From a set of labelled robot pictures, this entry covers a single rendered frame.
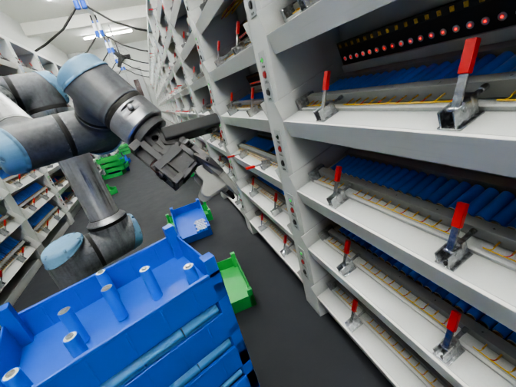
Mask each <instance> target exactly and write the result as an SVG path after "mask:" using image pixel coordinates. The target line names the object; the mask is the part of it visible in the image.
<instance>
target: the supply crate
mask: <svg viewBox="0 0 516 387"><path fill-rule="evenodd" d="M162 229H163V232H164V235H165V238H163V239H162V240H159V241H157V242H156V243H153V244H151V245H150V246H147V247H145V248H143V249H142V250H139V251H137V252H136V253H133V254H131V255H130V256H127V257H126V258H124V259H122V260H120V261H118V262H116V263H114V264H112V265H110V266H108V267H106V268H105V269H106V270H107V273H108V275H109V277H110V278H111V280H112V282H113V284H114V286H115V287H116V289H117V291H118V293H119V295H120V299H121V302H122V303H123V304H124V307H125V309H126V310H127V312H128V316H127V318H126V319H124V320H122V321H117V319H116V318H115V316H114V314H113V313H112V311H111V309H110V307H109V305H108V304H107V302H106V300H105V298H104V297H103V295H102V293H101V289H102V287H101V284H100V283H99V282H98V279H97V278H96V276H95V273H94V274H92V275H90V276H88V277H87V278H85V279H83V280H81V281H79V282H77V283H75V284H73V285H71V286H69V287H67V288H65V289H63V290H61V291H59V292H57V293H55V294H53V295H51V296H49V297H48V298H46V299H43V300H42V301H40V302H38V303H36V304H34V305H32V306H29V307H28V308H26V309H23V310H22V311H20V312H18V313H17V312H16V311H15V309H14V308H13V306H12V305H11V303H6V304H4V305H1V306H0V326H1V327H2V328H1V331H0V387H5V386H4V384H3V383H2V382H1V380H2V377H3V375H4V374H5V373H6V372H8V371H9V370H11V369H13V368H14V367H20V368H21V369H22V371H23V372H24V373H25V374H26V375H27V377H29V378H30V380H31V381H32V382H33V383H34V385H32V386H30V387H98V386H99V385H101V384H103V383H104V382H106V381H107V380H109V379H110V378H111V377H112V376H114V375H116V374H117V373H118V372H120V371H121V370H122V369H124V368H125V367H127V366H128V365H130V364H131V363H132V362H133V361H135V360H136V359H138V358H139V357H141V356H142V355H143V354H144V353H146V352H148V351H149V350H151V349H152V348H154V347H155V346H156V345H157V344H159V343H160V342H162V341H163V340H165V339H166V338H167V337H168V336H170V335H172V334H173V333H174V332H176V331H177V330H178V329H180V328H181V327H183V326H184V325H186V324H187V323H189V321H191V320H192V319H194V318H196V317H197V316H199V315H200V314H201V313H202V312H204V311H205V310H207V309H208V308H210V307H211V306H212V305H213V304H215V303H217V302H218V301H219V300H221V299H222V298H224V297H225V296H226V295H228V293H227V290H226V287H225V285H224V282H223V278H222V276H221V274H220V270H219V268H218V265H217V262H216V259H215V256H214V255H213V254H211V253H210V252H208V253H205V254H204V255H201V254H200V253H198V252H197V251H196V250H195V249H194V248H193V247H191V246H190V245H189V244H187V243H186V242H185V241H183V240H182V239H181V238H179V236H178V235H177V233H176V230H175V229H174V226H173V225H172V224H171V223H169V224H168V225H166V226H164V227H162ZM187 263H193V264H194V266H195V269H196V271H197V274H198V276H199V279H198V280H197V281H196V282H194V283H192V284H190V285H189V283H188V281H187V278H186V276H185V273H184V271H183V267H184V265H186V264H187ZM143 266H150V268H151V270H152V272H153V274H154V277H155V279H156V281H157V283H158V285H159V287H160V290H161V292H162V293H163V296H162V297H161V298H160V299H159V300H156V301H154V300H152V298H151V295H150V293H149V291H148V289H147V287H146V285H145V283H144V281H143V279H142V277H141V275H140V273H139V270H140V268H142V267H143ZM66 306H70V307H71V308H72V309H73V311H74V313H75V314H76V316H77V317H78V318H79V320H80V322H81V324H82V325H83V327H84V328H85V329H86V331H87V332H88V335H89V336H90V339H89V340H88V341H87V342H86V343H85V344H86V345H87V347H88V348H89V350H87V351H85V352H83V353H82V354H80V355H79V356H77V357H76V358H74V359H73V357H72V356H71V354H70V353H69V351H68V350H67V349H66V348H65V346H64V344H63V343H62V339H63V338H64V337H65V336H66V335H67V334H69V332H68V331H67V330H66V328H65V326H64V325H63V323H62V322H61V320H60V319H59V318H58V316H57V314H58V312H59V311H60V310H61V309H63V308H65V307H66Z"/></svg>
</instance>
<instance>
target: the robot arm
mask: <svg viewBox="0 0 516 387"><path fill-rule="evenodd" d="M68 95H69V96H70V97H71V98H72V100H73V105H74V110H73V111H69V110H68V106H67V105H66V104H67V103H69V97H68ZM26 111H28V112H29V114H30V115H31V117H30V116H29V115H28V114H27V113H26ZM165 125H166V121H165V120H164V119H163V118H162V113H161V111H160V110H159V109H158V108H157V107H156V106H155V105H154V104H152V103H151V102H150V101H149V100H148V99H146V98H145V96H143V95H142V94H141V93H140V92H139V91H137V90H136V89H135V88H134V87H133V86H131V85H130V84H129V83H128V82H127V81H125V80H124V79H123V78H122V77H121V76H120V75H119V74H118V73H117V72H116V71H114V70H113V69H112V68H111V67H109V66H108V63H107V62H104V61H102V60H101V59H100V58H99V57H98V56H96V55H93V54H90V53H83V54H79V55H76V56H74V57H72V58H70V59H69V60H68V61H66V62H65V63H64V64H63V65H62V67H61V68H60V70H59V72H58V75H57V77H55V76H54V75H53V74H52V73H51V72H49V71H33V72H28V73H22V74H11V75H6V76H0V167H1V168H2V169H3V171H4V172H6V173H7V174H9V175H17V174H26V173H28V172H30V171H31V170H34V169H37V168H40V167H44V166H47V165H49V164H54V163H57V162H58V164H59V166H60V168H61V170H62V172H63V173H64V175H65V177H66V179H67V180H68V182H69V184H70V186H71V188H72V190H73V191H74V194H75V195H76V197H77V199H78V201H79V202H80V204H81V206H82V208H83V209H84V211H85V213H86V215H87V217H88V219H89V220H90V221H89V224H88V226H87V228H88V230H89V233H86V234H85V235H83V234H82V233H78V232H77V233H69V234H67V235H64V236H62V237H60V238H58V239H57V240H55V241H53V242H52V243H50V244H49V245H48V246H47V247H46V248H45V249H44V250H43V252H42V253H41V261H42V262H43V264H44V266H45V269H46V270H47V271H48V273H49V274H50V276H51V278H52V279H53V280H54V282H55V283H56V285H57V286H58V288H59V289H60V290H63V289H65V288H67V287H69V286H71V285H73V284H75V283H77V282H79V281H81V280H83V279H85V278H87V277H88V276H90V275H92V274H94V273H96V272H97V271H99V270H101V268H102V267H103V266H106V265H108V264H109V263H111V262H113V261H115V260H116V259H118V258H120V257H121V256H123V255H125V254H126V253H129V252H131V251H132V250H134V249H135V248H137V247H138V246H140V245H141V244H142V243H143V234H142V232H141V228H140V226H139V224H138V222H137V221H136V219H135V218H134V216H133V215H132V214H130V213H127V214H126V213H125V211H124V210H119V209H118V208H117V206H116V204H115V202H114V200H113V198H112V196H111V194H110V192H109V190H108V188H107V186H106V184H105V182H104V180H103V178H102V176H101V174H100V172H99V170H98V168H97V166H96V164H95V162H94V160H93V158H92V156H91V154H90V153H92V154H97V155H104V154H109V153H112V152H114V151H115V150H117V149H118V148H119V146H120V145H121V141H122V140H123V141H124V142H125V143H126V144H128V147H129V148H130V150H131V153H132V154H133V155H134V156H136V157H137V158H138V159H139V160H141V161H142V162H143V163H144V164H146V165H147V166H148V167H149V168H150V169H151V170H153V171H154V172H155V174H156V175H157V176H158V177H159V178H160V179H161V180H163V181H164V182H165V183H166V184H168V185H169V186H170V187H171V188H173V189H174V190H175V191H177V190H178V189H179V188H180V187H181V186H182V185H183V184H185V183H186V182H187V181H188V180H189V179H190V175H191V174H192V173H193V172H194V171H196V173H195V175H194V179H195V181H196V182H197V183H198V184H199V185H200V192H199V195H198V197H199V199H200V200H201V201H203V202H207V201H208V200H210V199H211V198H213V197H215V196H216V195H217V194H219V193H220V192H222V193H224V194H226V195H227V196H228V197H230V198H231V199H234V198H235V196H234V194H235V195H237V196H238V195H239V194H240V193H239V191H238V189H237V186H236V184H235V183H234V182H233V181H232V179H231V178H230V177H229V175H228V174H227V173H226V172H225V171H224V170H223V168H222V167H221V166H220V165H219V164H218V163H217V162H216V161H215V160H214V159H213V158H212V157H211V156H209V155H208V154H207V153H206V152H204V151H203V150H201V149H200V148H199V147H198V146H197V145H196V144H195V143H194V142H192V141H191V140H190V139H193V138H195V137H199V136H203V135H205V134H211V133H213V132H215V131H217V130H218V127H219V126H220V119H219V117H218V114H217V113H212V114H208V115H205V116H202V117H197V118H194V119H191V120H188V121H183V122H180V123H177V124H172V125H169V126H166V127H165Z"/></svg>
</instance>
